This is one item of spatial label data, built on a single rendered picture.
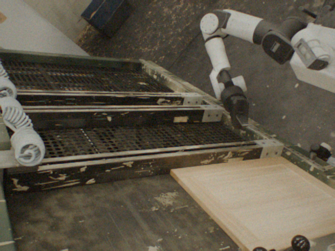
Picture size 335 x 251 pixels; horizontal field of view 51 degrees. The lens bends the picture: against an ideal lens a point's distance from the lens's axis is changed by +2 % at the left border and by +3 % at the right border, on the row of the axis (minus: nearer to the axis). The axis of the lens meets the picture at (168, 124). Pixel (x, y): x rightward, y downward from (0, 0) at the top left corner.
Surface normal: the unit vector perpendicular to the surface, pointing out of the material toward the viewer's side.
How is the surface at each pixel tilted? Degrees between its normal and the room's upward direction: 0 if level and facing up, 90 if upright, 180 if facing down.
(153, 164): 90
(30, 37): 90
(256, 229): 56
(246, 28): 32
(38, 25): 90
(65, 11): 90
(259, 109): 0
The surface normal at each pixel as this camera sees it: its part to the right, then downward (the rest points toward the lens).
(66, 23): 0.47, 0.44
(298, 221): 0.19, -0.91
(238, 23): -0.59, 0.04
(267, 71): -0.59, -0.48
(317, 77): -0.81, 0.54
